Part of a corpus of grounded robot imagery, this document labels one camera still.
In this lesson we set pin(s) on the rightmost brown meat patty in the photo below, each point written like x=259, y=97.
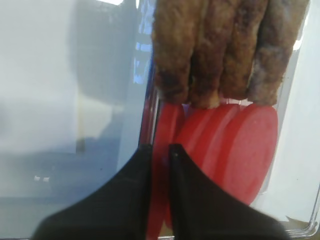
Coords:
x=277, y=35

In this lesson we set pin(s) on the brown meat patty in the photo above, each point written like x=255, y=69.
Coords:
x=277, y=35
x=207, y=62
x=238, y=58
x=174, y=33

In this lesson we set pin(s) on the leftmost brown meat patty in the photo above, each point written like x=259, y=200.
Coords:
x=174, y=33

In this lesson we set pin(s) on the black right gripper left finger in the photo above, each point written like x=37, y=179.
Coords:
x=116, y=211

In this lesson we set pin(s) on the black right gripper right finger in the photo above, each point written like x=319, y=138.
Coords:
x=201, y=210

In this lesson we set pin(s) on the red tomato slice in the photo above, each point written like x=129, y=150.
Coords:
x=246, y=152
x=171, y=118
x=207, y=146
x=192, y=127

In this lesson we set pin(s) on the clear meat and tomato container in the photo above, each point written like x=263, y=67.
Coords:
x=297, y=149

